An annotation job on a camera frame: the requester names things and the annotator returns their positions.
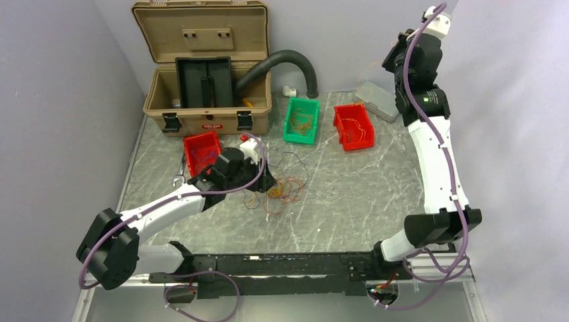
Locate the white pipe fitting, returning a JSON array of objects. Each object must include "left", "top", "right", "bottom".
[{"left": 282, "top": 86, "right": 297, "bottom": 98}]

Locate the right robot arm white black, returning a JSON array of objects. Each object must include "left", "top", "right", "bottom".
[{"left": 369, "top": 29, "right": 482, "bottom": 278}]

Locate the silver wrench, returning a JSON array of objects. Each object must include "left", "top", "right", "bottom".
[{"left": 171, "top": 152, "right": 187, "bottom": 187}]

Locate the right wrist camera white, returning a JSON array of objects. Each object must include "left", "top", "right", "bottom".
[{"left": 423, "top": 12, "right": 452, "bottom": 40}]

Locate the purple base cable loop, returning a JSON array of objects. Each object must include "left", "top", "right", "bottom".
[{"left": 163, "top": 271, "right": 241, "bottom": 322}]

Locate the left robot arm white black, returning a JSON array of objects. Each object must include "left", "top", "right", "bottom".
[{"left": 76, "top": 148, "right": 276, "bottom": 290}]

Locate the green plastic bin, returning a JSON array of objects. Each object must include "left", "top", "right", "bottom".
[{"left": 282, "top": 97, "right": 320, "bottom": 145}]

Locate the black corrugated hose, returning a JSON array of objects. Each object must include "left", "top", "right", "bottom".
[{"left": 234, "top": 50, "right": 320, "bottom": 100}]

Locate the red plastic bin right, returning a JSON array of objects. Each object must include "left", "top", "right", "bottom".
[{"left": 333, "top": 103, "right": 375, "bottom": 152}]

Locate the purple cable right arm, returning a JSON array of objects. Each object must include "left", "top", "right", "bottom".
[{"left": 402, "top": 2, "right": 471, "bottom": 312}]

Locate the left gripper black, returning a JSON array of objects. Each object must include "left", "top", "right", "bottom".
[{"left": 225, "top": 154, "right": 277, "bottom": 193}]

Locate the red plastic bin left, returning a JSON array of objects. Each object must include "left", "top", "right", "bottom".
[{"left": 183, "top": 131, "right": 221, "bottom": 177}]

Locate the black toolbox tray insert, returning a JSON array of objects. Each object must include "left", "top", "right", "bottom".
[{"left": 175, "top": 56, "right": 234, "bottom": 109}]

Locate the red plastic bin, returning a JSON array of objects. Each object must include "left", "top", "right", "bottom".
[
  {"left": 183, "top": 131, "right": 221, "bottom": 177},
  {"left": 333, "top": 103, "right": 375, "bottom": 152}
]

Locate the orange wire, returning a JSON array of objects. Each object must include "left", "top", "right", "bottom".
[
  {"left": 289, "top": 109, "right": 315, "bottom": 136},
  {"left": 340, "top": 116, "right": 370, "bottom": 141}
]

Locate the grey plastic case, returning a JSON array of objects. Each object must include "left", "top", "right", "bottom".
[{"left": 355, "top": 81, "right": 400, "bottom": 123}]

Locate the colourful wire bundle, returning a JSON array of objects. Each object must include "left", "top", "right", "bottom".
[{"left": 243, "top": 175, "right": 307, "bottom": 217}]

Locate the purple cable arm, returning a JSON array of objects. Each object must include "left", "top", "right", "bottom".
[
  {"left": 402, "top": 2, "right": 471, "bottom": 312},
  {"left": 78, "top": 132, "right": 268, "bottom": 290}
]

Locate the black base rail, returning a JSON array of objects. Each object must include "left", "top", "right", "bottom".
[{"left": 149, "top": 252, "right": 411, "bottom": 299}]

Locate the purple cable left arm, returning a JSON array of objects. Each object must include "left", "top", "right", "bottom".
[{"left": 78, "top": 132, "right": 268, "bottom": 290}]

